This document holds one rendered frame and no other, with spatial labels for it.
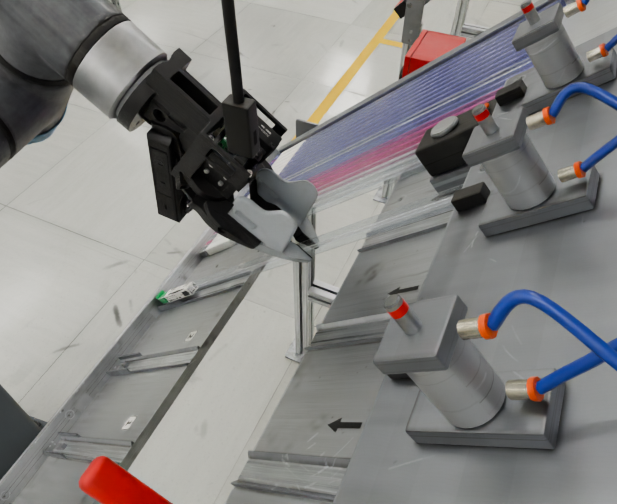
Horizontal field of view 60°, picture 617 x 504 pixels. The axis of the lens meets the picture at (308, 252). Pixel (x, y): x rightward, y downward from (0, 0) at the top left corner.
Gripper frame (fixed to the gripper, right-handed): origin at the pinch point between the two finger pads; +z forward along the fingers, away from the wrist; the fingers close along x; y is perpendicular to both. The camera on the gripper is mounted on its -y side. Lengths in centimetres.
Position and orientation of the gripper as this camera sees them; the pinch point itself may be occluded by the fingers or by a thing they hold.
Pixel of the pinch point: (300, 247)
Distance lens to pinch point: 52.9
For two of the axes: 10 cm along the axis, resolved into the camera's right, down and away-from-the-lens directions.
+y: 5.4, -3.5, -7.7
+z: 7.3, 6.5, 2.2
